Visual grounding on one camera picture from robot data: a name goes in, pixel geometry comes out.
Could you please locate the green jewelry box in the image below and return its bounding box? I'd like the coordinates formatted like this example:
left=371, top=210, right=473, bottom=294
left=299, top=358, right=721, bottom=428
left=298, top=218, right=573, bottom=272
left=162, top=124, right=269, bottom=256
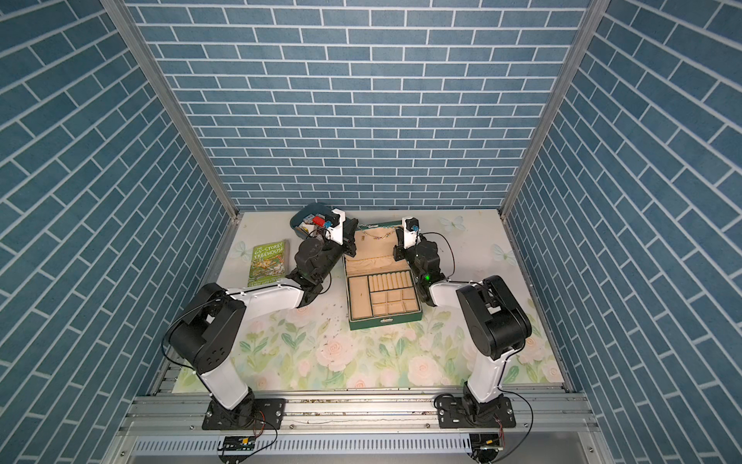
left=343, top=222, right=422, bottom=331

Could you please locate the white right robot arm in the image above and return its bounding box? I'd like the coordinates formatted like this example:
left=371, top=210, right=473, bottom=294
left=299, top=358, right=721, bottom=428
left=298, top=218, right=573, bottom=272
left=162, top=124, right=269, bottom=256
left=393, top=218, right=533, bottom=414

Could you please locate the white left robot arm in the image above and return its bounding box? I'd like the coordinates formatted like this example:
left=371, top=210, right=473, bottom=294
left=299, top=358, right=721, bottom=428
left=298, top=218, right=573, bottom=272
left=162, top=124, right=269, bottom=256
left=163, top=211, right=359, bottom=412

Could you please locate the teal storage bin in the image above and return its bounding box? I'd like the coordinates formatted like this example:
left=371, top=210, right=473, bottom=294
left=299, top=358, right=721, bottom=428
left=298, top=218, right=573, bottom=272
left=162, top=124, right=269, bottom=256
left=289, top=202, right=332, bottom=240

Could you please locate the green illustrated book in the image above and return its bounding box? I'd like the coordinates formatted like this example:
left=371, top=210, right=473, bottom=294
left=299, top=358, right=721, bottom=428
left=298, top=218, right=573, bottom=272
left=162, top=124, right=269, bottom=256
left=247, top=240, right=290, bottom=287

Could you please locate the floral table mat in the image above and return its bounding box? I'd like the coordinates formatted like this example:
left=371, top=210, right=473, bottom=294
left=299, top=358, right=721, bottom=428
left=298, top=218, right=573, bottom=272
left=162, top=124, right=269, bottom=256
left=231, top=210, right=562, bottom=392

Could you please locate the small green circuit board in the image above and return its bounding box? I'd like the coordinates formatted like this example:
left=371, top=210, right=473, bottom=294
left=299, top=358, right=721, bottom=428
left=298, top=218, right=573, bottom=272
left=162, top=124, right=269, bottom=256
left=218, top=436, right=256, bottom=454

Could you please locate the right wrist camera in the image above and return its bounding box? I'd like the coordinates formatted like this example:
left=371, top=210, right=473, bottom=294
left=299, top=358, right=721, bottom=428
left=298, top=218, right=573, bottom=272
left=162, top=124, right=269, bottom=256
left=402, top=217, right=419, bottom=249

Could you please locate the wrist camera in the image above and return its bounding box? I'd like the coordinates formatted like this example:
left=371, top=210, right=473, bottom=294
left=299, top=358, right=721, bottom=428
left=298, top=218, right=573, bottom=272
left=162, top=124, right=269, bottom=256
left=402, top=217, right=419, bottom=249
left=323, top=209, right=346, bottom=246

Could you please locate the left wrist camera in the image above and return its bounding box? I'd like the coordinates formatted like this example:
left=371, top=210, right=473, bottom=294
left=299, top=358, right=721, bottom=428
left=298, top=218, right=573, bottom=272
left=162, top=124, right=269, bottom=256
left=323, top=209, right=346, bottom=246

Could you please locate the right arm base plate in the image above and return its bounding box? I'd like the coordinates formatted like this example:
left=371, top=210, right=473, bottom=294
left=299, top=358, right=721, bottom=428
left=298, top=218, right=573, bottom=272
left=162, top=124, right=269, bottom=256
left=433, top=394, right=517, bottom=429

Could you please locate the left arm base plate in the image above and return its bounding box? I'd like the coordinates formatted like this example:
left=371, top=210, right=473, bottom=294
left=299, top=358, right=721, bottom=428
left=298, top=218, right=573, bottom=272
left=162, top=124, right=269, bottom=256
left=202, top=394, right=287, bottom=431

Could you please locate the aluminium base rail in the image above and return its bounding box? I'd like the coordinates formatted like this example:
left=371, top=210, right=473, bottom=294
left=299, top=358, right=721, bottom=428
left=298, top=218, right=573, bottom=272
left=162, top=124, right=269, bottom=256
left=104, top=387, right=611, bottom=463

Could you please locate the aluminium left corner post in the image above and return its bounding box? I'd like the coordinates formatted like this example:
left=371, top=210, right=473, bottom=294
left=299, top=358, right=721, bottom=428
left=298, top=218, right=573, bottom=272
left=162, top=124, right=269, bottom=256
left=100, top=0, right=239, bottom=222

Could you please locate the aluminium corner post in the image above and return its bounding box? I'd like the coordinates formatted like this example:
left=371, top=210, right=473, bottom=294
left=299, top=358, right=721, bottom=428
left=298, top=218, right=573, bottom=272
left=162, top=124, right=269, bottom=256
left=500, top=0, right=610, bottom=222
left=100, top=0, right=239, bottom=222

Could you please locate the aluminium right corner post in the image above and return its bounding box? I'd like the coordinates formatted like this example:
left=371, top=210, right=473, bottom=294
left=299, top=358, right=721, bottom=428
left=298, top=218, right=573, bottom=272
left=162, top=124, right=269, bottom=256
left=500, top=0, right=610, bottom=222

